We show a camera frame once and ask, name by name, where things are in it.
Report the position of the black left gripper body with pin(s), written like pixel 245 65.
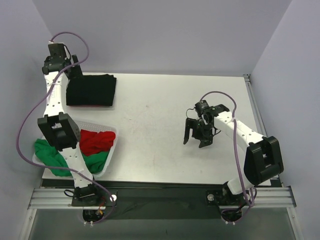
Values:
pixel 72 69

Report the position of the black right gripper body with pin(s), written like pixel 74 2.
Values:
pixel 198 131

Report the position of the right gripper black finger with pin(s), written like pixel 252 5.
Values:
pixel 189 122
pixel 205 143

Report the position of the black t-shirt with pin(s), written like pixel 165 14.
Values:
pixel 91 90

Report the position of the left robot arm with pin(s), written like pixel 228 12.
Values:
pixel 60 130

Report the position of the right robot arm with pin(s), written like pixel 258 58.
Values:
pixel 263 158

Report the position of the folded magenta t-shirt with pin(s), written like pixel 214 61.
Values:
pixel 90 106

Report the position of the red t-shirt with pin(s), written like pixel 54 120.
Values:
pixel 95 142

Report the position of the green t-shirt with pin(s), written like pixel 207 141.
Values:
pixel 94 156

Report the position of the aluminium frame rail right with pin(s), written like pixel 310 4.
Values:
pixel 275 181

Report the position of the aluminium frame rail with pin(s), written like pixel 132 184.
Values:
pixel 275 181
pixel 55 198

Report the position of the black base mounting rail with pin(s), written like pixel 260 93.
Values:
pixel 154 211

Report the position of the aluminium frame rail front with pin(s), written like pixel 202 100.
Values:
pixel 55 198

